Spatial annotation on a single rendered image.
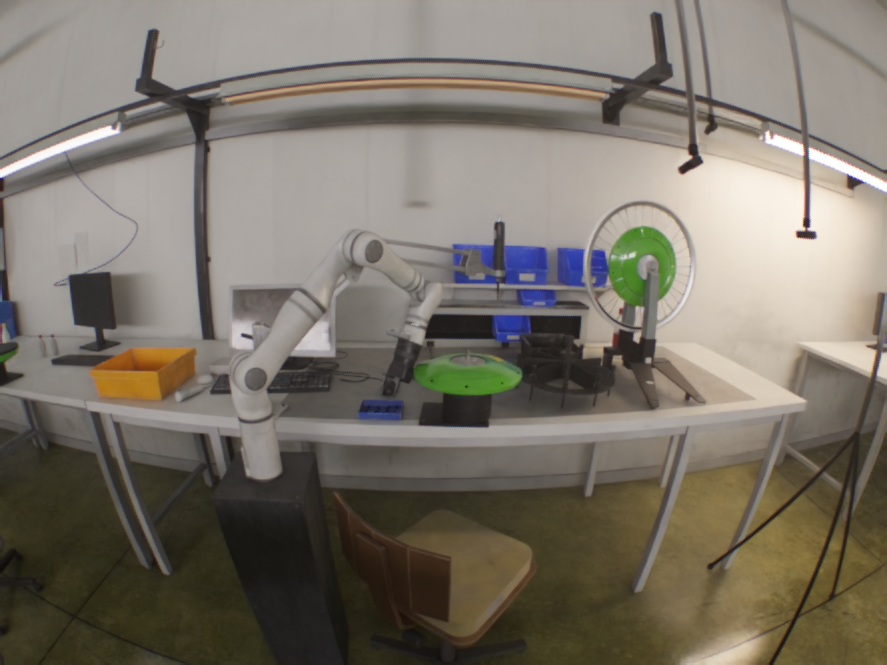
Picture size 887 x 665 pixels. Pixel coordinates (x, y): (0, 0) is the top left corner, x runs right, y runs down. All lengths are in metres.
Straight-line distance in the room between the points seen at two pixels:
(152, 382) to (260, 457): 0.64
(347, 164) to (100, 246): 1.69
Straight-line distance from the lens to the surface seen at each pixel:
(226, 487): 1.12
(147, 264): 2.63
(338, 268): 1.07
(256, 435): 1.04
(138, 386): 1.62
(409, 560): 0.82
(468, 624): 1.03
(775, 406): 1.73
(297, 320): 0.98
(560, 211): 2.12
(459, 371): 1.10
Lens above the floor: 1.45
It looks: 14 degrees down
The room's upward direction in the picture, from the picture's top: 1 degrees clockwise
